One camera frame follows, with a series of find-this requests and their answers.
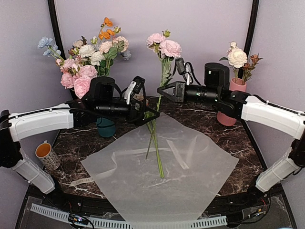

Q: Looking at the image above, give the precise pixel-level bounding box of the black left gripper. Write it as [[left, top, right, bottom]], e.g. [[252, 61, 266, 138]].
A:
[[96, 96, 160, 126]]

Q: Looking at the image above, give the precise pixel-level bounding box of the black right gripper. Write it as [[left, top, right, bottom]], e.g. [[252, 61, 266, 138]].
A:
[[158, 81, 221, 105]]

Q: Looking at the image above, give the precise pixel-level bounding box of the pink rose stem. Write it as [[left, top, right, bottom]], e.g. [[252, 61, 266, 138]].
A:
[[144, 29, 183, 160]]

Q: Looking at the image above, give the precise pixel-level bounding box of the white translucent wrapping paper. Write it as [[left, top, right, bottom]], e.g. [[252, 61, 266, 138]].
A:
[[82, 114, 238, 229]]

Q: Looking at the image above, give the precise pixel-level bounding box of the cream printed ribbon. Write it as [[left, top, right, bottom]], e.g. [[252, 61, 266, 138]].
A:
[[69, 140, 189, 187]]

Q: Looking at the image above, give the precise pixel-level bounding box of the white rose stem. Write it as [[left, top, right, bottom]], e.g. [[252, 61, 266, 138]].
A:
[[219, 41, 248, 85]]

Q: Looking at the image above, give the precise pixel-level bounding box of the rust brown rose stem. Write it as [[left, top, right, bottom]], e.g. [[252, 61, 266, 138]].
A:
[[242, 53, 263, 84]]

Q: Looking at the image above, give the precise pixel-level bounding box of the white paper bouquet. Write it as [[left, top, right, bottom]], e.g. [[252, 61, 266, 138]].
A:
[[134, 93, 164, 178]]

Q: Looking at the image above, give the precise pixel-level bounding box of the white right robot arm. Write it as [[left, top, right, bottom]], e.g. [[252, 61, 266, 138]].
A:
[[157, 62, 305, 207]]

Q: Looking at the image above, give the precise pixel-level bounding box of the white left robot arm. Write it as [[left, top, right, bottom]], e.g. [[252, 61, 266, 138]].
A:
[[0, 76, 160, 208]]

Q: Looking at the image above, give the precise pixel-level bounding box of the teal cylindrical vase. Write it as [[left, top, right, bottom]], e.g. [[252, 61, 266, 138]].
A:
[[96, 118, 116, 137]]

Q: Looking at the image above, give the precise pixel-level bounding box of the pink tall vase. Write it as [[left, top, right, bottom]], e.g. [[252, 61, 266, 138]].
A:
[[216, 78, 247, 126]]

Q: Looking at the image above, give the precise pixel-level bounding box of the lime green bowl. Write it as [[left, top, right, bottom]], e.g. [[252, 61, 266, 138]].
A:
[[184, 91, 197, 102]]

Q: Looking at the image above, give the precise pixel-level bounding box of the large mixed flower arrangement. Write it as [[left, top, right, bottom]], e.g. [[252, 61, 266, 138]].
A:
[[38, 17, 132, 99]]

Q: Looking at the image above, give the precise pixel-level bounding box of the patterned mug orange inside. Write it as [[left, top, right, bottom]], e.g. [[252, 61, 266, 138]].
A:
[[35, 140, 61, 171]]

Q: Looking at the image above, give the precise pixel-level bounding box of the white slotted cable duct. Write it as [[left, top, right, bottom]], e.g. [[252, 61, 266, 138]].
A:
[[30, 203, 227, 229]]

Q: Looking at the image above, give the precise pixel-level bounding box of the black left frame post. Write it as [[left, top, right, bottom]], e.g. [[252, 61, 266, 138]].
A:
[[47, 0, 79, 101]]

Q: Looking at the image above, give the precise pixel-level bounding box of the black front table rail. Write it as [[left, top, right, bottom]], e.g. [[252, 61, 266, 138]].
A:
[[59, 192, 258, 217]]

